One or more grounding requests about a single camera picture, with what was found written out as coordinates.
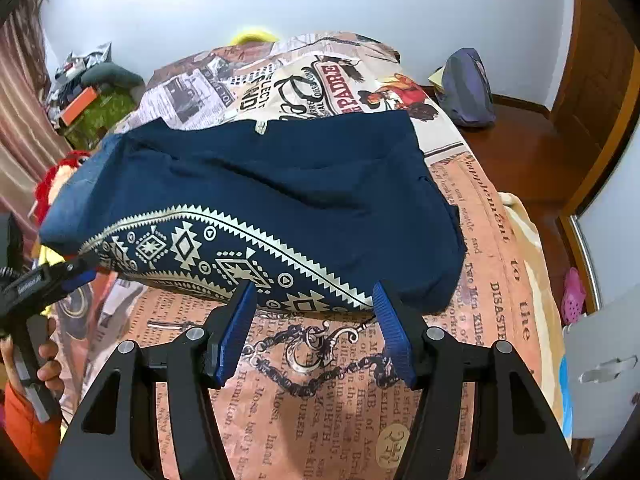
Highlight red plush toy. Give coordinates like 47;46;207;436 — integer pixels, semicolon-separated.
32;151;91;226

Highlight folded blue jeans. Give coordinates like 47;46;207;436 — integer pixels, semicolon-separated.
39;134;124;256

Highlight orange box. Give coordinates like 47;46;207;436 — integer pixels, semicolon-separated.
60;87;99;127

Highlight grey pillow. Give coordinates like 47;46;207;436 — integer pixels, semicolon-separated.
80;62;144;90

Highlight brown wooden door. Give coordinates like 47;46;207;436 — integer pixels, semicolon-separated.
551;0;639;217

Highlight yellow printed t-shirt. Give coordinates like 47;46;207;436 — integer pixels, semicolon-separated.
32;245;65;318

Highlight printed bed cover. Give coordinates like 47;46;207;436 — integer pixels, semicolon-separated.
42;32;572;479

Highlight orange sleeve forearm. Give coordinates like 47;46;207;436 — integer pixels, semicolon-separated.
4;382;62;479

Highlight purple grey backpack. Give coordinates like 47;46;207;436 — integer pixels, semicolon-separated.
437;48;496;129

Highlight yellow round cushion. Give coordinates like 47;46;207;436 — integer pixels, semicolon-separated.
230;29;279;46

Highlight white sliding wardrobe door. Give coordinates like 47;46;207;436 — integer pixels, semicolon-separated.
575;129;639;313

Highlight pink croc shoe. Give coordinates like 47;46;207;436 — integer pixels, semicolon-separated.
561;268;586;325

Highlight navy patterned hooded jacket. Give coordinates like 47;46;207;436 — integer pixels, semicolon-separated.
76;110;466;314

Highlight striped pink curtain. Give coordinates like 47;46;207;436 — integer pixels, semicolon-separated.
0;0;70;244

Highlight person's left hand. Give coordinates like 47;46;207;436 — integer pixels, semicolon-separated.
1;318;65;399

